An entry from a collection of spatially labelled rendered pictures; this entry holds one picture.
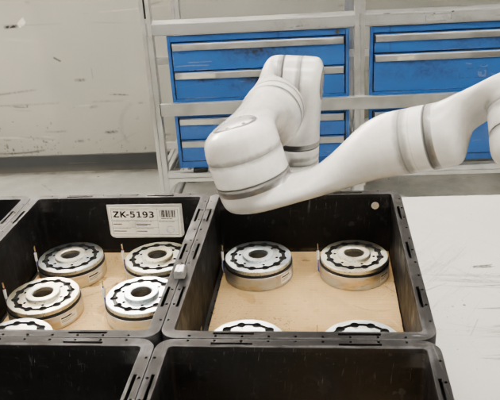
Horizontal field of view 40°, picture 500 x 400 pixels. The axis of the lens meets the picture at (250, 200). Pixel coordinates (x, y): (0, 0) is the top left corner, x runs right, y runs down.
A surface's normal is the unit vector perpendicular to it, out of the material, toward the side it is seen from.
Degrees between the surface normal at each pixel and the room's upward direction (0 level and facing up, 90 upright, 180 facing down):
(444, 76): 90
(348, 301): 0
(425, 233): 0
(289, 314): 0
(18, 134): 90
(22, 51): 90
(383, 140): 66
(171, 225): 90
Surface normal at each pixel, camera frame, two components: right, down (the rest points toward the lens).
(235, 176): -0.29, 0.40
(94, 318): -0.06, -0.91
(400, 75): -0.07, 0.40
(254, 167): 0.17, 0.27
